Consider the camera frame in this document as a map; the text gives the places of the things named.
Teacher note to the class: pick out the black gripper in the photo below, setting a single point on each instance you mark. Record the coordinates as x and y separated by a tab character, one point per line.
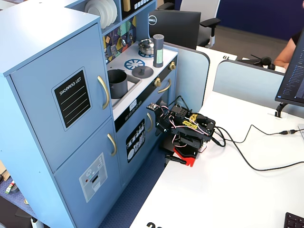
160	122

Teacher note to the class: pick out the gray salt shaker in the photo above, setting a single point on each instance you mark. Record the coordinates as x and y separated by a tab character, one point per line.
158	51

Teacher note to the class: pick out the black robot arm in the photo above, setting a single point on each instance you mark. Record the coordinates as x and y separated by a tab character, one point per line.
204	126

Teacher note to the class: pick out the red robot base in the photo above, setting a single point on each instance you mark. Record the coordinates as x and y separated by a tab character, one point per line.
186	156

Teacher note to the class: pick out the black table clamp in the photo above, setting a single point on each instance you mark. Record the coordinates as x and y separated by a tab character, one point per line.
175	160

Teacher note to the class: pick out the gold stove knob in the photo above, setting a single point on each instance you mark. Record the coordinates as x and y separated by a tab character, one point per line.
172	65
157	82

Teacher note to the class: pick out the light blue desk partition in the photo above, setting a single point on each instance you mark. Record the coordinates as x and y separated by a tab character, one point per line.
249	85
192	76

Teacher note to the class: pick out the gray pot lid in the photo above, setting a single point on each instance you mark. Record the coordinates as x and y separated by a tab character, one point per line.
142	72

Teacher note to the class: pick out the gray pot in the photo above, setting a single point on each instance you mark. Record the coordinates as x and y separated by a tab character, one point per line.
118	84

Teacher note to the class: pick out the steel pot with lid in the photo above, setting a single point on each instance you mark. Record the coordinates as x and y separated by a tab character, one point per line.
146	47

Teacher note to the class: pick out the steel spatula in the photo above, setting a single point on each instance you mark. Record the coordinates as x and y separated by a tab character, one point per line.
114	50

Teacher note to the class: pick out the steel ladle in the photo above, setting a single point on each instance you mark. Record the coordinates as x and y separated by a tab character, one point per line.
123	42

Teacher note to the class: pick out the black Dell monitor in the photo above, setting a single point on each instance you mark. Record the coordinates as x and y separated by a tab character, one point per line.
175	28

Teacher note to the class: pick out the black monitor stand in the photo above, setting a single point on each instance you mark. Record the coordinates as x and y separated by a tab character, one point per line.
280	109

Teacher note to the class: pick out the gray office chair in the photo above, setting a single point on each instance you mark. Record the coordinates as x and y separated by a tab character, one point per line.
202	14

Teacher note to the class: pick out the black desk headset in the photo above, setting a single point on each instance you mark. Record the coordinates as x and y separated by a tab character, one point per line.
266	61

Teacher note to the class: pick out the white plate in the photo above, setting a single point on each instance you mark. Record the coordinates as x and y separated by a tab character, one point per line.
114	10
108	12
93	10

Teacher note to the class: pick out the blue toy kitchen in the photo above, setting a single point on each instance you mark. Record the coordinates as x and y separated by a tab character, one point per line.
47	59

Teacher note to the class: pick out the black monitor showing code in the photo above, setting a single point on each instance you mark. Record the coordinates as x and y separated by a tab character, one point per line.
294	76

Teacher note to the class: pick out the person in black shirt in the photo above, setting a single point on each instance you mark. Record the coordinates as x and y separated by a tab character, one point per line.
286	54

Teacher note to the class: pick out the black keyboard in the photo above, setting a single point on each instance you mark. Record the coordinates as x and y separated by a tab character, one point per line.
295	221

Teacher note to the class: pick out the small camera circuit board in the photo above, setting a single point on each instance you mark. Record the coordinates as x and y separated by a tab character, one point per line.
152	107

